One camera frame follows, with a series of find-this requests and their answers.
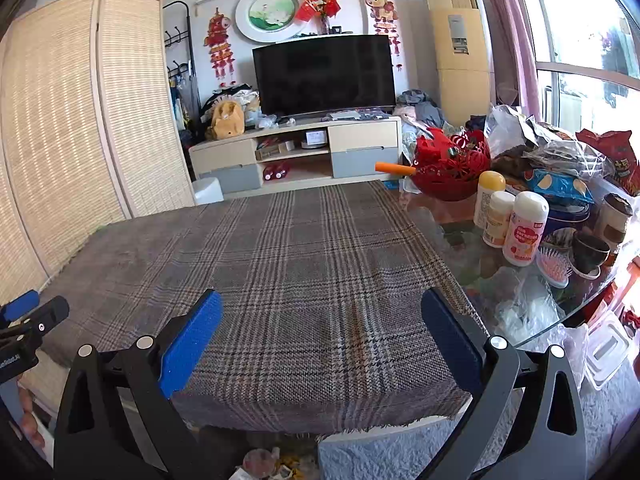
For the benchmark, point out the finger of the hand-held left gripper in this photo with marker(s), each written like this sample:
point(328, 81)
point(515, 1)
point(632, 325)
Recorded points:
point(20, 305)
point(47, 312)

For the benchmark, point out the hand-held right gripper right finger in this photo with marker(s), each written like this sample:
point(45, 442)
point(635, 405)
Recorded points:
point(452, 340)

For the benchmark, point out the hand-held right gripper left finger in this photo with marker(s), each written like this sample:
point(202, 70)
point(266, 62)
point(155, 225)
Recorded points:
point(192, 340)

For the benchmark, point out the yellow bag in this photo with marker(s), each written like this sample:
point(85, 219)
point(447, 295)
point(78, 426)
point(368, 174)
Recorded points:
point(290, 465)

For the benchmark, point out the person's left hand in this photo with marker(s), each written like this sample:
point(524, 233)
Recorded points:
point(31, 420)

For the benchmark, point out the plaid tablecloth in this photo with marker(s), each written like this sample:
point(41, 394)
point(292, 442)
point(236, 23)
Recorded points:
point(275, 260)

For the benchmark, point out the grey shaggy rug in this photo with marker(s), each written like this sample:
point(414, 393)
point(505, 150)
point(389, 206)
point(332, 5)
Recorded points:
point(400, 452)

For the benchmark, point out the pink hairbrush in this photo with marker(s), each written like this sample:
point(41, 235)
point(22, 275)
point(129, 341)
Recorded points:
point(554, 265)

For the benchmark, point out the white bottle orange label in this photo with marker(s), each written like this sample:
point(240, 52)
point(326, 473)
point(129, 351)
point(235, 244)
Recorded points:
point(497, 220)

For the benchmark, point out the white bottle pink label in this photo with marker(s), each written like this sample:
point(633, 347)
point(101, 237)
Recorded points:
point(525, 230)

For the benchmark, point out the yellow cap bottle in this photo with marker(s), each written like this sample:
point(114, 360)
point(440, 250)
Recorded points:
point(487, 200)

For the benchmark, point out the white plastic stool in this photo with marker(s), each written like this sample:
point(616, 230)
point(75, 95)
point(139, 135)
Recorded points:
point(207, 191)

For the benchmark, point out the clear plastic container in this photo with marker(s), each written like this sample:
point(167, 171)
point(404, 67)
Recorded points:
point(607, 347)

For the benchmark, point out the dark cup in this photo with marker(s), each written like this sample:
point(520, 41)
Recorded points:
point(590, 255)

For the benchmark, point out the red openwork basket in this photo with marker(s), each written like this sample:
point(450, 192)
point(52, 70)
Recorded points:
point(450, 175)

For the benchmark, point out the blue round tin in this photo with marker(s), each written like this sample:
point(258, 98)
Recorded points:
point(567, 217)

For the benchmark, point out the wooden television stand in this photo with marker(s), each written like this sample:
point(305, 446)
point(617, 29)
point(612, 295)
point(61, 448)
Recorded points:
point(220, 157)

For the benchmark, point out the blue snack bag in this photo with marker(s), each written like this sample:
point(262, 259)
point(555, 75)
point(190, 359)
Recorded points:
point(557, 185)

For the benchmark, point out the woven folding screen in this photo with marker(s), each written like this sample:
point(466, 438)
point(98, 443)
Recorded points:
point(60, 110)

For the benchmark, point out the brown white cup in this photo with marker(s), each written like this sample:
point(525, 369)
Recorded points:
point(615, 217)

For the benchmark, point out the cardboard boxes on shelf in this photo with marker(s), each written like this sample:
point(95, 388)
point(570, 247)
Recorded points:
point(272, 150)

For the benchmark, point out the dark clothes heap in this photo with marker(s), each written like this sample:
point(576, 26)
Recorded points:
point(477, 122)

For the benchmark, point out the clear plastic bags heap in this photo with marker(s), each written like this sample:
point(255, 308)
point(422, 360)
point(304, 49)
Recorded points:
point(530, 135)

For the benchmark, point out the yellow plush backpack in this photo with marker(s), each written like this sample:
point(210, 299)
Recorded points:
point(227, 122)

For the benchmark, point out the grey clothes pile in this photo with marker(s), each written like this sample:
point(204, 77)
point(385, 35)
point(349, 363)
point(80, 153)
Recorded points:
point(420, 107)

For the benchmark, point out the white box on round tray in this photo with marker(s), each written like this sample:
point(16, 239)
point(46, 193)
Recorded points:
point(316, 139)

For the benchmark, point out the red snack bag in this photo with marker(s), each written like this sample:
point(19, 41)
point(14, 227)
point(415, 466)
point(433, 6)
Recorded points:
point(615, 157)

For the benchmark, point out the black coat rack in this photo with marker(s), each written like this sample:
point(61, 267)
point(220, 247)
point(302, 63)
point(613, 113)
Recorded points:
point(187, 60)

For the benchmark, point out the beige standing air conditioner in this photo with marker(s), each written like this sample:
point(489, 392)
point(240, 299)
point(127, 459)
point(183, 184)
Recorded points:
point(460, 60)

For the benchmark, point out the black flat television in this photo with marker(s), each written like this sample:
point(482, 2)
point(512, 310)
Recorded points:
point(322, 75)

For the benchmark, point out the red hanging ornament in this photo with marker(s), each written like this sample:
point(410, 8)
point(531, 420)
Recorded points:
point(220, 40)
point(384, 15)

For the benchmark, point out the pink curtain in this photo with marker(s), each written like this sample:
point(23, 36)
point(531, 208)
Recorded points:
point(510, 35)

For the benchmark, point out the window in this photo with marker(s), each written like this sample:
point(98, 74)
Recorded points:
point(585, 35)

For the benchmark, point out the vase of red flowers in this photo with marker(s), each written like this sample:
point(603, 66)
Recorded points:
point(320, 7)

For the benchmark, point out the round white wall picture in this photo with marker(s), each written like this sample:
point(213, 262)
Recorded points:
point(272, 12)

